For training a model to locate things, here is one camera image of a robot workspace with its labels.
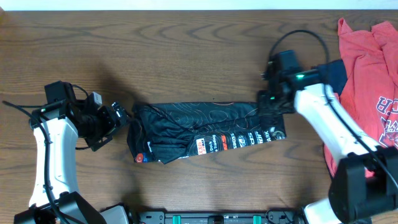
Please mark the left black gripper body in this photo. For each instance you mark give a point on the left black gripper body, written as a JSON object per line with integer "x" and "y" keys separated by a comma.
{"x": 96, "y": 126}

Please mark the red printed t-shirt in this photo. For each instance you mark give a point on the red printed t-shirt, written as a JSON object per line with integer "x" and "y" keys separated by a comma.
{"x": 370, "y": 93}

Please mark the navy blue garment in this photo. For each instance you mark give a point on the navy blue garment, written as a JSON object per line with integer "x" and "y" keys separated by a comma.
{"x": 336, "y": 74}

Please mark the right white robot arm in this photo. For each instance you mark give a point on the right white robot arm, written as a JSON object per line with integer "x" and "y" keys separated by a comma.
{"x": 365, "y": 182}

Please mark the black orange-patterned jersey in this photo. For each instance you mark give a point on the black orange-patterned jersey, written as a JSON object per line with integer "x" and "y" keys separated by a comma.
{"x": 164, "y": 132}

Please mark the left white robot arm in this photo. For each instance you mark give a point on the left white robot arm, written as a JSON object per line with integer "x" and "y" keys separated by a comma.
{"x": 57, "y": 127}

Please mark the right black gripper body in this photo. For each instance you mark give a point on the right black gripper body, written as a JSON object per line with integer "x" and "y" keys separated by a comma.
{"x": 272, "y": 103}

